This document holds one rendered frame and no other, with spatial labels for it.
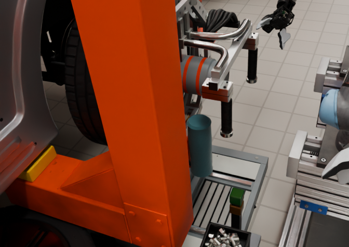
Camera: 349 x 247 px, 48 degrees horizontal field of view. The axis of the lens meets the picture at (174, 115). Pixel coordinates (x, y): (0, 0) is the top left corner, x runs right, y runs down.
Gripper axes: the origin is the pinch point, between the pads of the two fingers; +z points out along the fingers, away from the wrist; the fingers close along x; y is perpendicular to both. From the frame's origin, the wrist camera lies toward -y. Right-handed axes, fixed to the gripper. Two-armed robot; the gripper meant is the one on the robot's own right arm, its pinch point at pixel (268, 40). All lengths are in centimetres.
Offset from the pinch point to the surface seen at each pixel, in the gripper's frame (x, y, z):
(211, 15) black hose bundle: -30.6, 11.3, 17.5
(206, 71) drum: -22.4, 10.6, 37.8
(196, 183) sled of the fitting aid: 19, -50, 55
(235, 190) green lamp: 2, 16, 71
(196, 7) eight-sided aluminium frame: -36.4, 9.3, 16.9
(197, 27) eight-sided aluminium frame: -28.8, -5.9, 12.2
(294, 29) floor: 77, -119, -135
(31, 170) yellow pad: -54, -17, 92
